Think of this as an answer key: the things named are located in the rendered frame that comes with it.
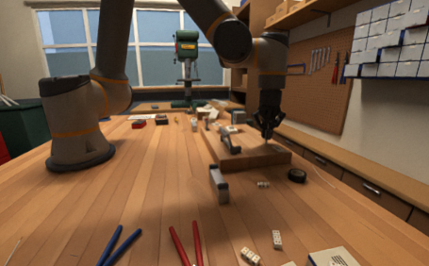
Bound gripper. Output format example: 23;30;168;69
252;88;288;141

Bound wooden test board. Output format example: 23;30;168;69
199;125;293;174

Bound green drill press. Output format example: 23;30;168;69
170;29;208;110

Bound grey box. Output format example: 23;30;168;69
231;109;248;125

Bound brown pegboard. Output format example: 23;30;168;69
279;25;356;137

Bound black tape roll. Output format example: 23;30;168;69
287;167;308;185

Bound blue hacksaw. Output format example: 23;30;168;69
287;62;307;76

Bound red pliers on pegboard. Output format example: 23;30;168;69
331;51;341;86

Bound blue pliers on pegboard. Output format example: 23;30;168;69
338;50;351;86

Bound cardboard box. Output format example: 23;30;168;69
274;0;301;16

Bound wooden low bench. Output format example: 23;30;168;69
129;98;246;115

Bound white paper sheet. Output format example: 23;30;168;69
126;113;157;122

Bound window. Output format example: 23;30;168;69
31;6;226;89

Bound wooden side bench with drawers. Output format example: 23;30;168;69
272;123;429;246

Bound white box with blue edge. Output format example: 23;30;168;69
306;245;362;266

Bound green bin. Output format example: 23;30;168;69
0;98;53;159

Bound dark rail on board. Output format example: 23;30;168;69
219;127;243;156

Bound white wire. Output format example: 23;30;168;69
3;237;24;266
311;163;338;191

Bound grey metal rail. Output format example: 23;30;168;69
208;163;231;206

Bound wooden wall shelf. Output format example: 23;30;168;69
263;0;361;33

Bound red handled pliers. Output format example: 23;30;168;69
168;220;206;266

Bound dark round base plate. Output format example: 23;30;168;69
44;142;117;174

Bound blue handled pliers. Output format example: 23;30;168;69
95;224;143;266

